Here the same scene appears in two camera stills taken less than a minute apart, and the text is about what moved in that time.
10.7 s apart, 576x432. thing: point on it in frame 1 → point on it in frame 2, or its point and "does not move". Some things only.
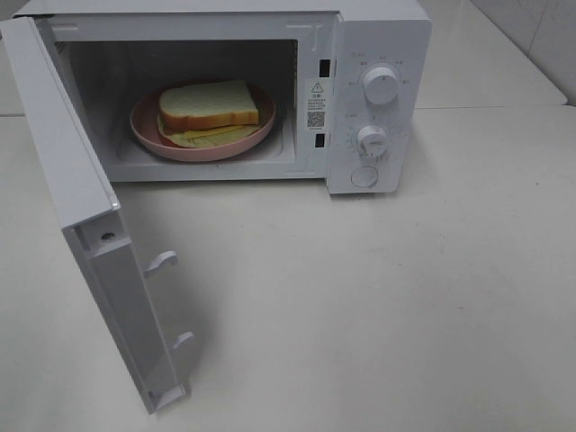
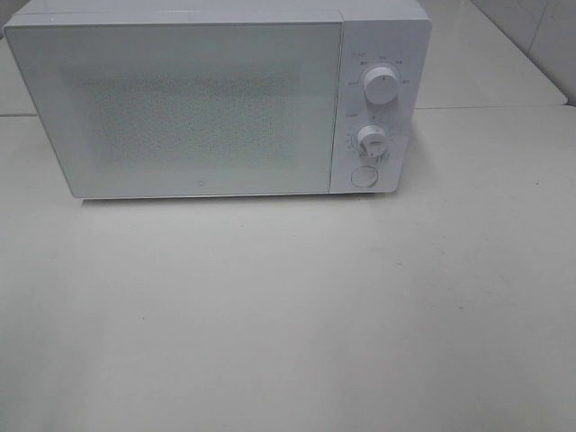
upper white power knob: (382, 85) does not move
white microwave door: (60, 150) → (184, 109)
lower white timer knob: (373, 141) does not move
